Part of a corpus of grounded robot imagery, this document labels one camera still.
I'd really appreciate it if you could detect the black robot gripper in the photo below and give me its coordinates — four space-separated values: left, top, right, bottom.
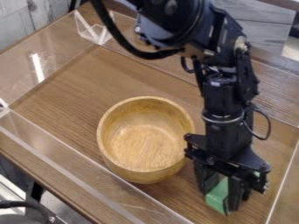
184 116 270 215

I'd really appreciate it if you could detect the green rectangular block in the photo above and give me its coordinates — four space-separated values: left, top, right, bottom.
204 171 261 216

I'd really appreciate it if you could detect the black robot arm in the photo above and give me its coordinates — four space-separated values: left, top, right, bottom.
89 0 270 215

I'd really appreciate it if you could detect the brown wooden bowl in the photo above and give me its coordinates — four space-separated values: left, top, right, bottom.
97 96 194 184

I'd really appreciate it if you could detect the black cable loop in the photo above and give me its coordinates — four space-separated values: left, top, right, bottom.
241 102 272 141

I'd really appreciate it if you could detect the clear acrylic front wall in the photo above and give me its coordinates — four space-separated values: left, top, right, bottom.
0 100 192 224

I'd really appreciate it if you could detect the black table leg bracket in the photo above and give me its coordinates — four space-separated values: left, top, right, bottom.
25 181 67 224

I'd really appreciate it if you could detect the clear acrylic corner bracket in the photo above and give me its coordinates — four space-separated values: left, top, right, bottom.
73 10 112 46

